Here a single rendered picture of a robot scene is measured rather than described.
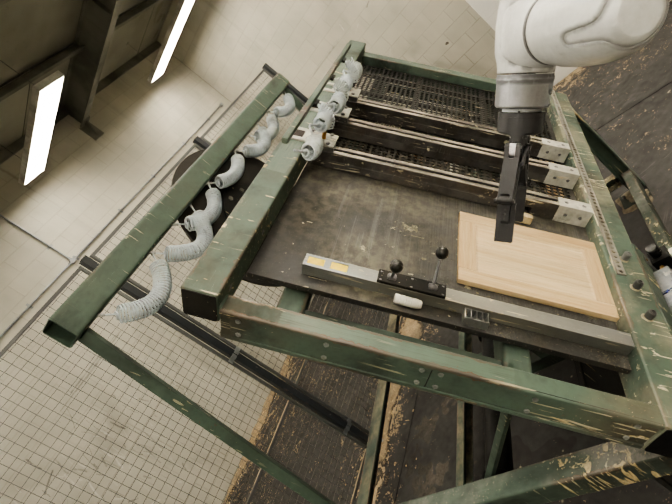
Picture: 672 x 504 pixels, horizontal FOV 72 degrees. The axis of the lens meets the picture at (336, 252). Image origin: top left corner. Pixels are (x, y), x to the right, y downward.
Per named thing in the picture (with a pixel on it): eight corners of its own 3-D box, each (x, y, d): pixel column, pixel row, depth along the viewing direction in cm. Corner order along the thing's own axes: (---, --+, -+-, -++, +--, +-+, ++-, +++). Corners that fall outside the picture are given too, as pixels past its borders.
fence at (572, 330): (627, 355, 131) (635, 347, 128) (301, 273, 138) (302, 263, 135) (623, 342, 134) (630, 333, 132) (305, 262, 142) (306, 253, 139)
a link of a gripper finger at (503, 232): (516, 202, 78) (516, 203, 78) (512, 241, 81) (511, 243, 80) (498, 200, 79) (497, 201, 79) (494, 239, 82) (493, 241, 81)
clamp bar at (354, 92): (564, 165, 214) (589, 116, 199) (315, 109, 223) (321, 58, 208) (561, 155, 222) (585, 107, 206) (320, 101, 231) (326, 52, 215)
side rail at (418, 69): (540, 112, 276) (548, 94, 268) (359, 73, 284) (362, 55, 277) (538, 107, 282) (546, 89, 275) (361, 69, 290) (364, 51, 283)
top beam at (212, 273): (218, 323, 120) (217, 297, 113) (182, 314, 121) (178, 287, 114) (363, 59, 286) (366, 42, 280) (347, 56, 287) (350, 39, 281)
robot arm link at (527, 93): (557, 73, 79) (552, 109, 81) (501, 74, 83) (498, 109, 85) (553, 73, 71) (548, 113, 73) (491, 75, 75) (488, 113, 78)
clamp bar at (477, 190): (585, 230, 175) (619, 176, 160) (283, 160, 184) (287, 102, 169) (580, 215, 183) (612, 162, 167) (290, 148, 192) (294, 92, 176)
